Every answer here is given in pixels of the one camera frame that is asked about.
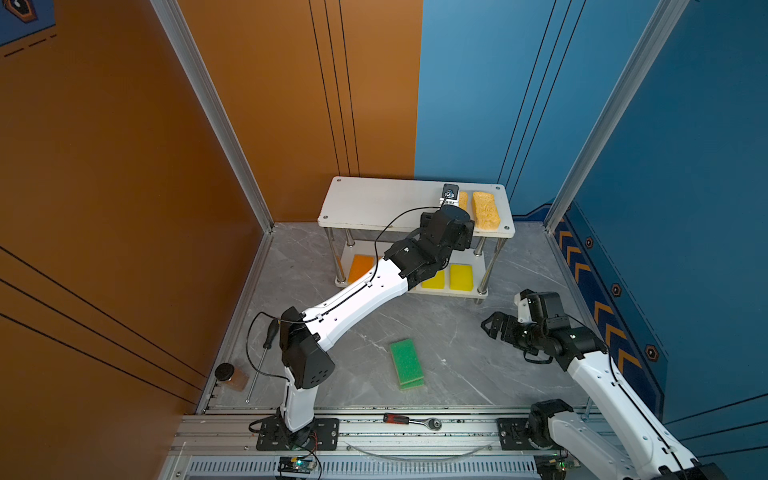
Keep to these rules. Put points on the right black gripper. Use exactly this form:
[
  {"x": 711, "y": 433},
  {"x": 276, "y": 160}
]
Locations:
[{"x": 506, "y": 335}]

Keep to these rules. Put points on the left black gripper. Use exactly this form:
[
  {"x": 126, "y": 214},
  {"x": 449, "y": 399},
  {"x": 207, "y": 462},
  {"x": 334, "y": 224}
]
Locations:
[{"x": 464, "y": 237}]

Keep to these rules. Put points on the tan cellulose sponge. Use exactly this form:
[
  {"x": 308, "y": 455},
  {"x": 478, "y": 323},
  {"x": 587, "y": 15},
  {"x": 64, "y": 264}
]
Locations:
[
  {"x": 463, "y": 201},
  {"x": 487, "y": 217}
]

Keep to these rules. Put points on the pale yellow sponge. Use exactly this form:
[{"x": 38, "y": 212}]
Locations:
[{"x": 361, "y": 264}]

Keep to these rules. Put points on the green sponge top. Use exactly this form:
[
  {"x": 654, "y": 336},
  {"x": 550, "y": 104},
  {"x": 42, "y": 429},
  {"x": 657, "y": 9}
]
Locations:
[{"x": 406, "y": 362}]

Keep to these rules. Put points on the green sponge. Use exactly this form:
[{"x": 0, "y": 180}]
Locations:
[
  {"x": 406, "y": 362},
  {"x": 412, "y": 384}
]

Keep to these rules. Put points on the green sponge bottom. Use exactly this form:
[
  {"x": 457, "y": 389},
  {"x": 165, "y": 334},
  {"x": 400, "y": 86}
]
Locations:
[{"x": 412, "y": 384}]

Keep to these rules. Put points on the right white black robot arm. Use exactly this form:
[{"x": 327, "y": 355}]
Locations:
[{"x": 647, "y": 451}]

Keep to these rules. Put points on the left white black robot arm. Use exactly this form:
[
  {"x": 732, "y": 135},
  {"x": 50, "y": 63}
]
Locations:
[{"x": 307, "y": 337}]

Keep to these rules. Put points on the white two-tier shelf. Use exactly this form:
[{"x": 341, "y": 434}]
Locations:
[{"x": 392, "y": 205}]

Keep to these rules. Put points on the right green circuit board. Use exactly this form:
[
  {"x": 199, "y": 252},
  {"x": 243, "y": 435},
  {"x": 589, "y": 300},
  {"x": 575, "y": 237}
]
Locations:
[{"x": 556, "y": 467}]

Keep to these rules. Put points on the green circuit board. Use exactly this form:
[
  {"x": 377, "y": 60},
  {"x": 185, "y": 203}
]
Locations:
[
  {"x": 297, "y": 467},
  {"x": 556, "y": 467}
]

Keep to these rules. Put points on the black yellow screwdriver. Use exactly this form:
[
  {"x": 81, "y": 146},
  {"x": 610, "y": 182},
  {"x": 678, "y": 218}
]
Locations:
[{"x": 271, "y": 333}]

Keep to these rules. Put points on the brown jar black lid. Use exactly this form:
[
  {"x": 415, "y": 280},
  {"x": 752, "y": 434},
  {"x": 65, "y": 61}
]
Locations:
[{"x": 231, "y": 376}]

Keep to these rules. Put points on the left green circuit board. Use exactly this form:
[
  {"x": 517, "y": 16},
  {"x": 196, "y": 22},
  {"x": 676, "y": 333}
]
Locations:
[{"x": 297, "y": 467}]

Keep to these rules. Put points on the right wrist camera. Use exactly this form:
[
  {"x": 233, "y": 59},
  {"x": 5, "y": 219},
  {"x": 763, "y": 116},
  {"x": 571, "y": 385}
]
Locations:
[{"x": 529, "y": 308}]

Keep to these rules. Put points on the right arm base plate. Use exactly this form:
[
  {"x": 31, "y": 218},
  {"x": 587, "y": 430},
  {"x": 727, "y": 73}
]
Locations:
[{"x": 513, "y": 434}]

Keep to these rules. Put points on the red handled ratchet wrench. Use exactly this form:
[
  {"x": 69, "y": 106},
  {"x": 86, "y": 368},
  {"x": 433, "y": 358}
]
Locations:
[{"x": 432, "y": 423}]

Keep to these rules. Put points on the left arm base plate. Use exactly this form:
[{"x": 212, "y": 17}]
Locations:
[{"x": 322, "y": 434}]

